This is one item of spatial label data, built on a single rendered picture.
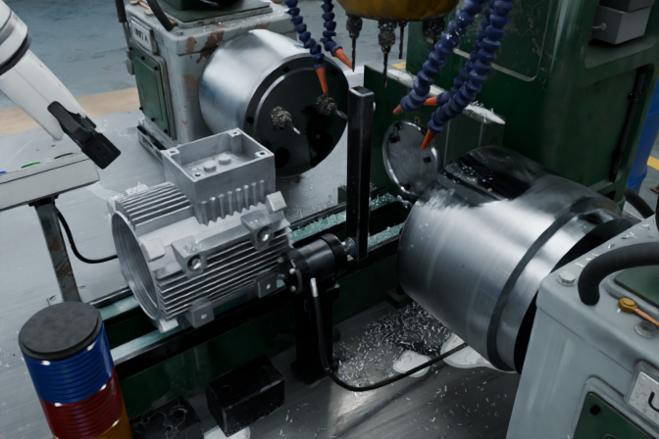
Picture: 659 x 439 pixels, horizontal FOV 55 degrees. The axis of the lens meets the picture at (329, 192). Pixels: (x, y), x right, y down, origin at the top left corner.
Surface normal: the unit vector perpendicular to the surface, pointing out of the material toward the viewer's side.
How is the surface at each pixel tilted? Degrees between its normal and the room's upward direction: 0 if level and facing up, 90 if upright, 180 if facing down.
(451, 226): 50
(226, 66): 43
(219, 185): 90
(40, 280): 0
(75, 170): 58
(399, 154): 90
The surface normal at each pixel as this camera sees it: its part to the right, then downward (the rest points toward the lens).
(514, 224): -0.44, -0.55
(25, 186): 0.49, -0.08
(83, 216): 0.00, -0.84
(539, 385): -0.82, 0.30
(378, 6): -0.39, 0.49
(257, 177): 0.59, 0.43
